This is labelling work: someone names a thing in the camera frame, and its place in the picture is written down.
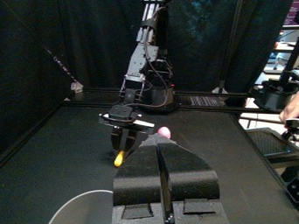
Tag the background shelf rack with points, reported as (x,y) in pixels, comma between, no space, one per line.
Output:
(285,40)

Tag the pink plate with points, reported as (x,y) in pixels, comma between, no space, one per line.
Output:
(84,208)

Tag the white corner bracket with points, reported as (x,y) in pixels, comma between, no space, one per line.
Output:
(77,86)

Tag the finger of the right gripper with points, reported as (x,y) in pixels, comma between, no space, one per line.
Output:
(132,141)
(117,141)

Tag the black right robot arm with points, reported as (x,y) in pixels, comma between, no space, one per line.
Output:
(140,61)

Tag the yellow orange toy food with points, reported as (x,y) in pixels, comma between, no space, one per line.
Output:
(120,159)

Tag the black vertical frame pole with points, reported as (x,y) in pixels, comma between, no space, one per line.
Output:
(230,43)

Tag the person's hand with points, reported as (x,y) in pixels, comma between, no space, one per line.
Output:
(292,109)

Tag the black leader arm base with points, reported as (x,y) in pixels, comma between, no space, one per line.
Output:
(273,94)

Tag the black table frame rail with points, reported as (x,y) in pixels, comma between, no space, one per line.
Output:
(202,108)

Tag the black perforated metal platform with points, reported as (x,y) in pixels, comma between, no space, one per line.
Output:
(270,143)

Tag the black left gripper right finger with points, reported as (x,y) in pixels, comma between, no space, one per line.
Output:
(192,178)

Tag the black cloth curtain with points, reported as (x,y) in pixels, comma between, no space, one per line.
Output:
(98,43)

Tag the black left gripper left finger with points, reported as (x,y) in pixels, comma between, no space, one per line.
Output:
(137,175)

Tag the pink toy shrimp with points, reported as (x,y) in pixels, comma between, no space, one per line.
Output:
(165,131)

